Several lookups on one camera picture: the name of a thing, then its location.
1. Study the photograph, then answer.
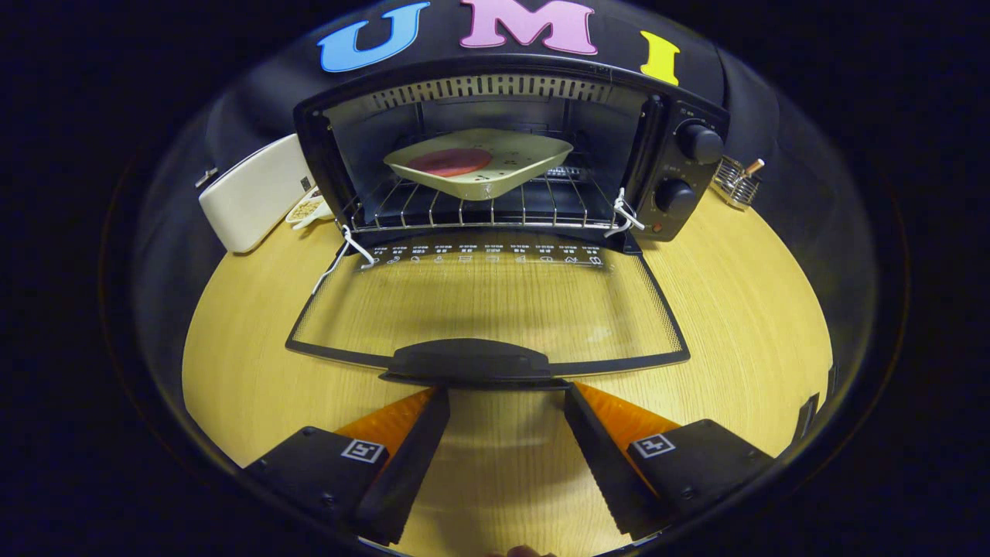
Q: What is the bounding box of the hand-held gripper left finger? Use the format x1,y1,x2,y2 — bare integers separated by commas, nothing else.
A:
244,387,452,546

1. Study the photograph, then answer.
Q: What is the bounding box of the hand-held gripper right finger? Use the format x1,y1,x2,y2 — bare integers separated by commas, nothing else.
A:
563,382,776,541

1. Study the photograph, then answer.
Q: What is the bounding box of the round pink ham slice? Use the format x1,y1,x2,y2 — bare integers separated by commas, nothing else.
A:
408,149,493,178

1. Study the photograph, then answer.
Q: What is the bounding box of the cream square plate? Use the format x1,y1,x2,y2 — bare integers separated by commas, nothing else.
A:
384,128,575,202

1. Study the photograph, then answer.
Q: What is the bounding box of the black toaster oven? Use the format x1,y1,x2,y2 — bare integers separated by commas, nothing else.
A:
285,56,732,390

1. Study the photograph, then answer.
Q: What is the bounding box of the white bread toaster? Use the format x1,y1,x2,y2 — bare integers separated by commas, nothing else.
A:
198,133,318,255

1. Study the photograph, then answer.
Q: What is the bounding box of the small dish of nuts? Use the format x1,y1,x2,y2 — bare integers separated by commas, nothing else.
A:
285,193,335,231

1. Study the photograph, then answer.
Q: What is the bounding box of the wire mesh holder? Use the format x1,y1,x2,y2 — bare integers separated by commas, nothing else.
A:
712,156,763,210

